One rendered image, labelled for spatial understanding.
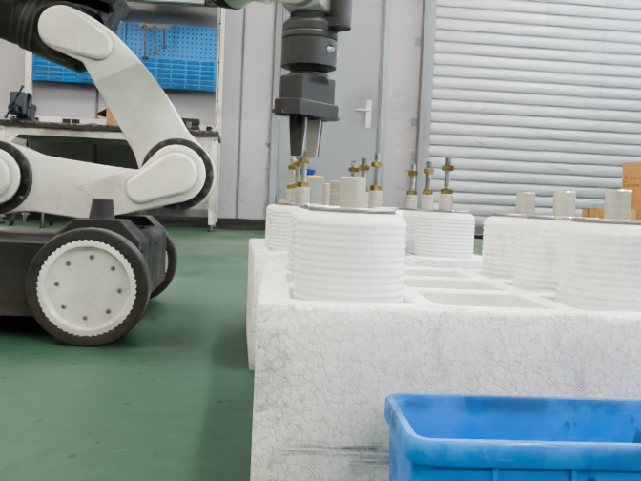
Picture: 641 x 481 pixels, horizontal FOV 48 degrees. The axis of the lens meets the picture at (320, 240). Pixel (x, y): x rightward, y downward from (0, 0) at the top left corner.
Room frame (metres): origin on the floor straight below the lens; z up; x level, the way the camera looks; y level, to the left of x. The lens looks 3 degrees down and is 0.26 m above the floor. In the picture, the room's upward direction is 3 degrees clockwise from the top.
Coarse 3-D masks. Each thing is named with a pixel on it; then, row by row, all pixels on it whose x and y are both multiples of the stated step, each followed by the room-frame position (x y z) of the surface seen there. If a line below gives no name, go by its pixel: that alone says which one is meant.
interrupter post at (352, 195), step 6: (342, 180) 0.62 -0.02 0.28; (348, 180) 0.61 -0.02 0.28; (354, 180) 0.61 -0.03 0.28; (360, 180) 0.61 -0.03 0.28; (342, 186) 0.62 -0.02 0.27; (348, 186) 0.61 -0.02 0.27; (354, 186) 0.61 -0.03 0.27; (360, 186) 0.62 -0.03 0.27; (342, 192) 0.62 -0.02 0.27; (348, 192) 0.61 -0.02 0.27; (354, 192) 0.61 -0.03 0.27; (360, 192) 0.62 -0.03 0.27; (342, 198) 0.62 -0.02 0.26; (348, 198) 0.61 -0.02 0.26; (354, 198) 0.61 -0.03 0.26; (360, 198) 0.62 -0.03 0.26; (342, 204) 0.62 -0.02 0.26; (348, 204) 0.61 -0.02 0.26; (354, 204) 0.61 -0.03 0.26; (360, 204) 0.62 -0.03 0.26
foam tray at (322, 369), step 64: (320, 320) 0.55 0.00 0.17; (384, 320) 0.55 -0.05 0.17; (448, 320) 0.55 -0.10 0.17; (512, 320) 0.56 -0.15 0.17; (576, 320) 0.56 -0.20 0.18; (640, 320) 0.56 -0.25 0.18; (256, 384) 0.54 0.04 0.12; (320, 384) 0.55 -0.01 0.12; (384, 384) 0.55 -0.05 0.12; (448, 384) 0.55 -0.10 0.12; (512, 384) 0.56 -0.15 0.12; (576, 384) 0.56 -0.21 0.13; (640, 384) 0.56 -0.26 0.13; (256, 448) 0.54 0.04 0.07; (320, 448) 0.55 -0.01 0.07; (384, 448) 0.55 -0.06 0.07
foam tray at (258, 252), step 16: (256, 240) 1.37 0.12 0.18; (256, 256) 1.07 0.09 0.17; (272, 256) 1.08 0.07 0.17; (288, 256) 1.08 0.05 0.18; (416, 256) 1.14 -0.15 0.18; (480, 256) 1.21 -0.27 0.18; (256, 272) 1.07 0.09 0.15; (256, 288) 1.07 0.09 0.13; (256, 304) 1.07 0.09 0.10; (256, 320) 1.07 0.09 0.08
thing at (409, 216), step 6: (408, 216) 1.27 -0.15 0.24; (414, 216) 1.26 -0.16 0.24; (408, 222) 1.27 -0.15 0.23; (414, 222) 1.26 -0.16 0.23; (408, 228) 1.27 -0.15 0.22; (414, 228) 1.26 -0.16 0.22; (408, 234) 1.27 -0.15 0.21; (414, 234) 1.26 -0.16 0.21; (408, 240) 1.27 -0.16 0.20; (414, 240) 1.26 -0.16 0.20; (408, 246) 1.27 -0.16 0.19; (414, 246) 1.26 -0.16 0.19
